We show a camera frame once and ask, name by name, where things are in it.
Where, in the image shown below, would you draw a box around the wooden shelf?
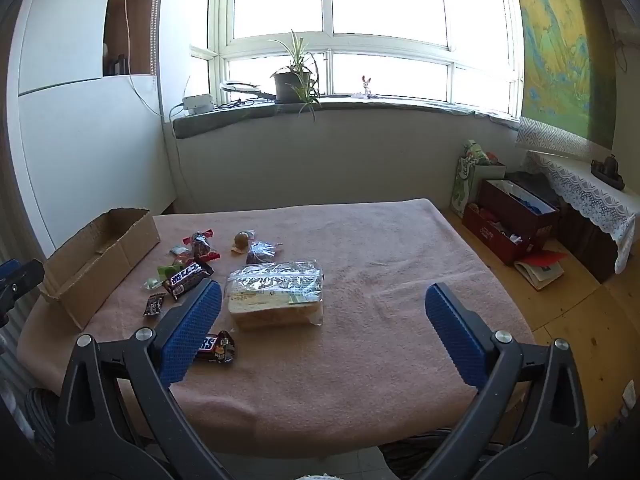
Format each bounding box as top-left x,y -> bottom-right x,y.
102,0 -> 161,78

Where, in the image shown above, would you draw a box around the landscape wall painting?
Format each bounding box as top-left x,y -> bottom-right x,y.
517,0 -> 618,151

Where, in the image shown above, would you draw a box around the dark candy red wrapper ends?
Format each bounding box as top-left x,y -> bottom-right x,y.
182,230 -> 221,263

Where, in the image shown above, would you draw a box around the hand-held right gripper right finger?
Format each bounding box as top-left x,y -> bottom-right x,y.
425,282 -> 591,480

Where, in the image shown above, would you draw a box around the white cabinet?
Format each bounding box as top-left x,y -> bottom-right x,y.
7,0 -> 176,261

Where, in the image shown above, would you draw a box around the large red box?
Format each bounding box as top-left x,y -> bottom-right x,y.
480,177 -> 561,241

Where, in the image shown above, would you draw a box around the pink blanket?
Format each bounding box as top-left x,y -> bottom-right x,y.
17,197 -> 538,461

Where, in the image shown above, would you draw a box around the potted spider plant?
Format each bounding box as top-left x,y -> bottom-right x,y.
267,30 -> 323,121

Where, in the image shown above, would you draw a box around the white window frame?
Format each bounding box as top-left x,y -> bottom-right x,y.
207,0 -> 523,121

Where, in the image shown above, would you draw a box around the dark candy clear wrapper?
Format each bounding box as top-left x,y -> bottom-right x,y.
246,241 -> 283,265

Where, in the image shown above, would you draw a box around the brown chocolate bar blue lettering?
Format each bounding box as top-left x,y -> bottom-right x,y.
160,260 -> 215,301

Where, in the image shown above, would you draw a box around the thin white hanging cable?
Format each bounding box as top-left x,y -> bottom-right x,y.
120,0 -> 166,121

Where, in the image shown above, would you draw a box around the dark tea set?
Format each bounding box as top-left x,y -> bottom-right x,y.
590,154 -> 627,192

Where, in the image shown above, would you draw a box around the brown chocolate bar peanut picture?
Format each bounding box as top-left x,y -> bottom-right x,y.
195,330 -> 237,365

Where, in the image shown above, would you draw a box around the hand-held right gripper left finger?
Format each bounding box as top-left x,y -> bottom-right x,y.
55,277 -> 236,480

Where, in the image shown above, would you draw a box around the white lace tablecloth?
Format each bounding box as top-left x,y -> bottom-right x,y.
522,150 -> 636,275

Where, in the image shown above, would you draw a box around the green gift bag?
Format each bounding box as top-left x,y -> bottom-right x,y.
450,140 -> 506,218

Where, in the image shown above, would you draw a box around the ring light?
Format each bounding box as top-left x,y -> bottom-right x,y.
220,80 -> 277,106

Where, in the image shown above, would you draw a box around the brown cardboard box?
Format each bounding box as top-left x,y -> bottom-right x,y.
39,207 -> 162,331

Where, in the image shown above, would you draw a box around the small rabbit figurine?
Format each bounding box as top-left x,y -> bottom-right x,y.
351,74 -> 376,100

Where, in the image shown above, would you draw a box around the white power box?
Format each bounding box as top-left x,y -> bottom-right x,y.
182,94 -> 215,115

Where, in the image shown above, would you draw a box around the open book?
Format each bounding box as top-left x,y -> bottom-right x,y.
515,250 -> 568,292

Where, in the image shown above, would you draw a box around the dark red crate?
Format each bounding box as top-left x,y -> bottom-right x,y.
462,202 -> 546,266

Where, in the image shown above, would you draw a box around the white power cord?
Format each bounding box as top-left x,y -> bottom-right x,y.
162,102 -> 188,211

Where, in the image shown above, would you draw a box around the bagged sliced bread loaf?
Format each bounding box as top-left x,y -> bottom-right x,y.
223,259 -> 325,331

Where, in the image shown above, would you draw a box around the grey windowsill cover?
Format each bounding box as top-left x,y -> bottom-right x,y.
171,100 -> 521,141

